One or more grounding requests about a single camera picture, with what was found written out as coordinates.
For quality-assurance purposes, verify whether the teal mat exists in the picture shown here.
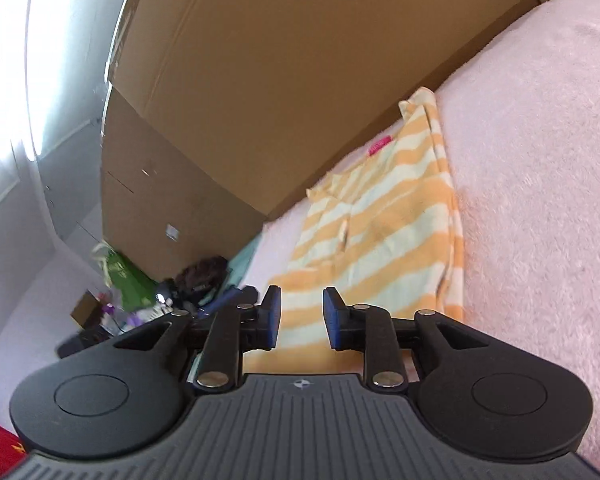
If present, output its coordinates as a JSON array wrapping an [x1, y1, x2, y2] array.
[[195, 237, 264, 322]]

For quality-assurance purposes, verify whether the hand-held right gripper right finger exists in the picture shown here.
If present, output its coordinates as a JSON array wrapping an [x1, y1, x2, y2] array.
[[322, 286, 491, 391]]

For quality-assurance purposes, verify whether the green paper bag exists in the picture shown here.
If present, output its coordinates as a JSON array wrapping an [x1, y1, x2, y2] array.
[[90, 242, 157, 312]]

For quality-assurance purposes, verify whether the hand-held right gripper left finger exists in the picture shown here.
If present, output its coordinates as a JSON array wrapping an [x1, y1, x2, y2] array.
[[112, 285, 282, 393]]

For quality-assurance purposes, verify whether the pink fluffy blanket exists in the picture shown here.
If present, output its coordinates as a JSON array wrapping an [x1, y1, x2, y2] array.
[[240, 0, 600, 466]]

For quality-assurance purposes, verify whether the large labelled cardboard box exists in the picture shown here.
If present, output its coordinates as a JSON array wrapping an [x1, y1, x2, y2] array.
[[100, 0, 541, 222]]

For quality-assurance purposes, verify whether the dark brown fuzzy cloth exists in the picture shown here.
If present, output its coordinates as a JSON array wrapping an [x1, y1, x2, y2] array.
[[174, 256, 229, 302]]

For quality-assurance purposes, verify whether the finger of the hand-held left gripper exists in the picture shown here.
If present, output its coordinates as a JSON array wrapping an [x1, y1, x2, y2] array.
[[207, 285, 259, 317]]

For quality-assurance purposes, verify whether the orange striped shirt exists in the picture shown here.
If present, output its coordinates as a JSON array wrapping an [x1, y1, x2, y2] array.
[[242, 86, 466, 376]]

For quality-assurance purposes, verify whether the cardboard box with small label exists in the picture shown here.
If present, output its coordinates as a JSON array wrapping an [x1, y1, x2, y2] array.
[[100, 85, 267, 282]]

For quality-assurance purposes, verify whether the small brown box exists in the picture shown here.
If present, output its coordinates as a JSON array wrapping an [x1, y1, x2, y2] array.
[[70, 292, 102, 329]]

